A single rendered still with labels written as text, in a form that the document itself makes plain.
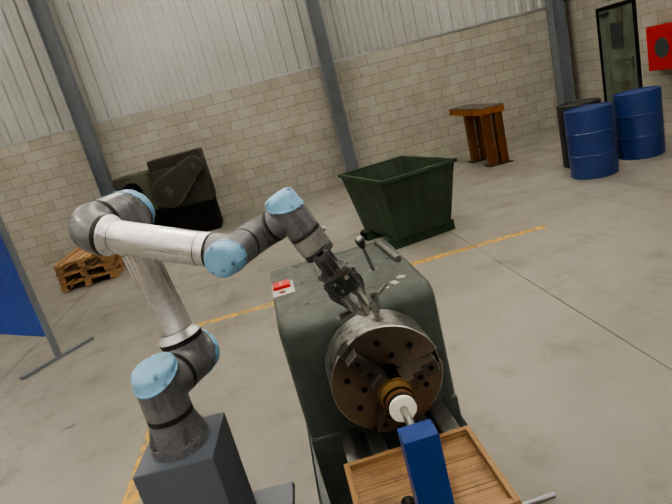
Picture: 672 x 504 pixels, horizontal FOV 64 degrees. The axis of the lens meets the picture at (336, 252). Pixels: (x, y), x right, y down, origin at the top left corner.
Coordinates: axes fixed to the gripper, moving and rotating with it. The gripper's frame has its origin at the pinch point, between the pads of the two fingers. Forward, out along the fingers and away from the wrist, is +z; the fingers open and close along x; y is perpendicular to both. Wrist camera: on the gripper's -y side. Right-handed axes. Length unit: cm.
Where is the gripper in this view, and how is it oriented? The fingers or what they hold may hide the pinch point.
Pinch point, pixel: (363, 310)
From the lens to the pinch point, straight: 130.2
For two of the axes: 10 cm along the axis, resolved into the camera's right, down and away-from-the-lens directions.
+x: 8.1, -5.8, -0.2
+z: 5.6, 7.7, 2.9
